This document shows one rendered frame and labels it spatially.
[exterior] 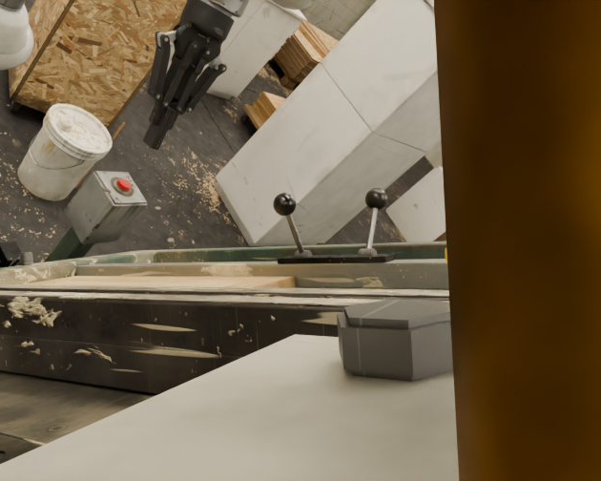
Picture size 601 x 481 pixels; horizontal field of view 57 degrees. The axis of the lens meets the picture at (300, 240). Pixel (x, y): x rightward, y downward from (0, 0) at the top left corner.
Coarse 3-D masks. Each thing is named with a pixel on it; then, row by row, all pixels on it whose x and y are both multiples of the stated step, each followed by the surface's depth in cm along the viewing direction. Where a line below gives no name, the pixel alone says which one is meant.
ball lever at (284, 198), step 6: (276, 198) 90; (282, 198) 89; (288, 198) 89; (276, 204) 89; (282, 204) 89; (288, 204) 89; (294, 204) 90; (276, 210) 90; (282, 210) 89; (288, 210) 89; (294, 210) 90; (288, 216) 91; (288, 222) 92; (294, 222) 92; (294, 228) 92; (294, 234) 93; (300, 246) 94; (300, 252) 94; (306, 252) 94
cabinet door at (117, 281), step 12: (84, 276) 120; (96, 276) 118; (108, 276) 116; (120, 276) 114; (132, 276) 113; (144, 276) 111; (156, 276) 109; (168, 276) 108; (180, 276) 106; (192, 276) 105; (204, 276) 103; (216, 276) 102; (228, 276) 101; (240, 276) 99
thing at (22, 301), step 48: (0, 288) 55; (48, 288) 52; (96, 288) 49; (144, 288) 46; (192, 288) 44; (240, 288) 42; (288, 288) 40; (336, 288) 39; (0, 336) 49; (48, 336) 46; (96, 336) 43; (144, 336) 40; (192, 336) 38; (240, 336) 36; (288, 336) 34; (336, 336) 32; (96, 384) 43; (144, 384) 41
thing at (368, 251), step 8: (368, 192) 93; (376, 192) 92; (384, 192) 92; (368, 200) 92; (376, 200) 92; (384, 200) 92; (376, 208) 92; (376, 216) 92; (368, 232) 91; (368, 240) 90; (368, 248) 89
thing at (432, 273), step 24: (96, 264) 123; (120, 264) 118; (144, 264) 113; (168, 264) 109; (192, 264) 106; (216, 264) 102; (240, 264) 99; (264, 264) 97; (288, 264) 94; (312, 264) 92; (336, 264) 90; (360, 264) 87; (384, 264) 85; (408, 264) 83; (432, 264) 82; (408, 288) 84; (432, 288) 82
